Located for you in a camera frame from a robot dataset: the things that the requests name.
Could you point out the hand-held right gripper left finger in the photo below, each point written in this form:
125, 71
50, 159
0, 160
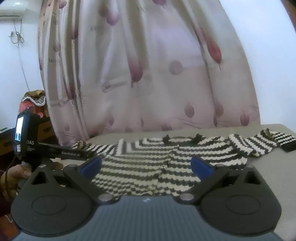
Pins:
92, 166

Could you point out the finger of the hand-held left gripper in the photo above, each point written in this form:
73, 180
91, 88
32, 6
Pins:
84, 154

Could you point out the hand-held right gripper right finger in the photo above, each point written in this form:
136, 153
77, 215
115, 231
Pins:
200, 168

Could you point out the black and white striped sweater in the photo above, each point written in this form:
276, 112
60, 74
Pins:
138, 166

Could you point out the person's left forearm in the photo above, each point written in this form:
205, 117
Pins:
5, 213

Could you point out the person's left hand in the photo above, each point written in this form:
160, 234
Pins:
17, 178

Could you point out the red and gold patterned cloth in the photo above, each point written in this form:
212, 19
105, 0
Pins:
34, 100

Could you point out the pink leaf print curtain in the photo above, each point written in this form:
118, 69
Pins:
150, 69

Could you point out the white air conditioner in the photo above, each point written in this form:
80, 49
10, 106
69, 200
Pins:
16, 8

